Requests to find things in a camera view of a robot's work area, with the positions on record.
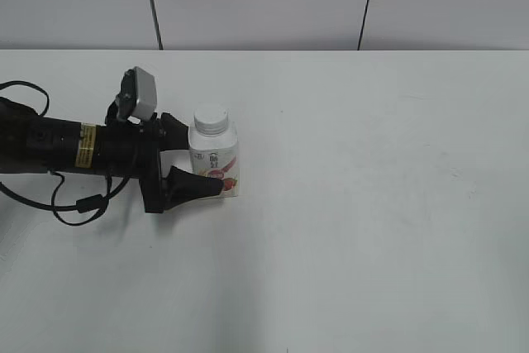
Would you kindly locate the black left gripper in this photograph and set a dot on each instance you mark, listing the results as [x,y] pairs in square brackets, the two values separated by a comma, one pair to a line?
[132,150]

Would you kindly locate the white strawberry drink bottle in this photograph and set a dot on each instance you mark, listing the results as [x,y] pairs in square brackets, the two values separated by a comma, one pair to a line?
[214,153]

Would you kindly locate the white screw cap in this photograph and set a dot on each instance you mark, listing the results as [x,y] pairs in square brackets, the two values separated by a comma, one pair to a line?
[211,119]

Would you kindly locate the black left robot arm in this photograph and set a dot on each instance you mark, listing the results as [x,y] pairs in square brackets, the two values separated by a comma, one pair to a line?
[32,144]

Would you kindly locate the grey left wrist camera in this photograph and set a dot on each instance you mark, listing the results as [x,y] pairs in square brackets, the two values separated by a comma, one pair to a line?
[138,96]

